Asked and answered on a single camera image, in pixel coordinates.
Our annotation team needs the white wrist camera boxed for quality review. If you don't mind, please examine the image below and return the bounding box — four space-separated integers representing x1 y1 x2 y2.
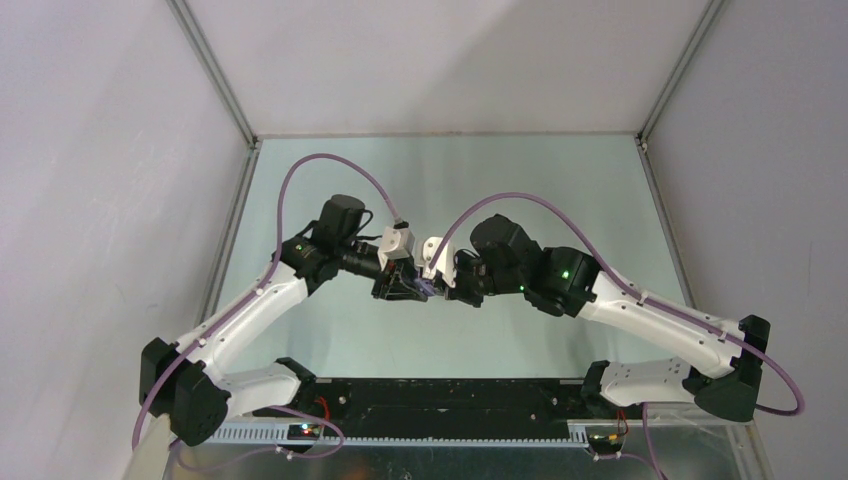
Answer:
414 236 457 289
377 223 415 270

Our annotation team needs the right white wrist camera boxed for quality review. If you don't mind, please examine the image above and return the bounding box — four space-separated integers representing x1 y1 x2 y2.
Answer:
414 236 457 289

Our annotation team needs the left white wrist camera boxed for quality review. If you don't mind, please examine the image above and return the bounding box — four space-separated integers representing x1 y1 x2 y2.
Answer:
377 223 415 270

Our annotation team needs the purple earbud charging case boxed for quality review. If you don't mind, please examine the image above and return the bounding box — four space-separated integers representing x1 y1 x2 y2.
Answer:
414 277 439 297

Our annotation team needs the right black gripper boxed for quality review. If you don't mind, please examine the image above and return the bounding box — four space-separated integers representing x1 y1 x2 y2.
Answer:
434 249 525 307

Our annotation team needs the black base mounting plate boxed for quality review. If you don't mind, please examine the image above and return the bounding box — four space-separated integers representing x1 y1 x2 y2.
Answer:
289 378 642 441

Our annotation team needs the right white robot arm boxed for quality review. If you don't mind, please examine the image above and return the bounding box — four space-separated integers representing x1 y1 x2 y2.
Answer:
445 214 770 422

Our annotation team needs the aluminium frame rail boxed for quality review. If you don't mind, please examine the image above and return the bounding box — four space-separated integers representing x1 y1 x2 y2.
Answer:
165 0 261 193

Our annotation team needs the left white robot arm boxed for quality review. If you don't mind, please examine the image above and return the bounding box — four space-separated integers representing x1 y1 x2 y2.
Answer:
139 194 415 446

